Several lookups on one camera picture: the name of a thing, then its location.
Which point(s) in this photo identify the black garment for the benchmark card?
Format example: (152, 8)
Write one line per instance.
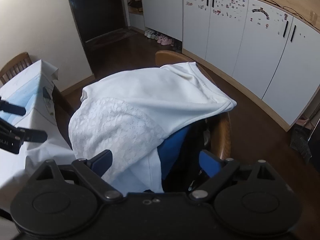
(193, 142)

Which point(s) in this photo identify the slatted wooden chair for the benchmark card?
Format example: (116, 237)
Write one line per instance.
(17, 63)

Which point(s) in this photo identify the white lace shirt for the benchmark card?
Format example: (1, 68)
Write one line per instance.
(140, 110)

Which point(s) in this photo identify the blue garment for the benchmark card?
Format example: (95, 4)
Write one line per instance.
(175, 150)

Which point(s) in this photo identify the white shoe cabinet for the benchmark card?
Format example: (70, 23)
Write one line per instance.
(162, 10)

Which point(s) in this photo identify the white shoes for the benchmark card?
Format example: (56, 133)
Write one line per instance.
(150, 34)

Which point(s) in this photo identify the dark entrance door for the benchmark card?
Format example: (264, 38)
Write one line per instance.
(97, 10)

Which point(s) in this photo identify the round-back wooden chair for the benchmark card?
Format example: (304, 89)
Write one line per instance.
(222, 140)

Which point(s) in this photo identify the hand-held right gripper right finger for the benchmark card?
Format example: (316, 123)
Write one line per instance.
(209, 163)

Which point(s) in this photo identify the white cabinet with stickers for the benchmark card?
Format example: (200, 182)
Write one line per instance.
(250, 50)

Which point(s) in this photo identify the dark shoes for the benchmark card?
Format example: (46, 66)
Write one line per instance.
(177, 46)

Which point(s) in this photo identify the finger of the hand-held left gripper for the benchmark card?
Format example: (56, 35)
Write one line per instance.
(13, 108)
(35, 135)

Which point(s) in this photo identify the white and blue patterned tablecloth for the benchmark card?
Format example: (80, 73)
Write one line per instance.
(15, 87)

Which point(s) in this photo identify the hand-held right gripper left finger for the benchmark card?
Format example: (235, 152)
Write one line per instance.
(102, 163)

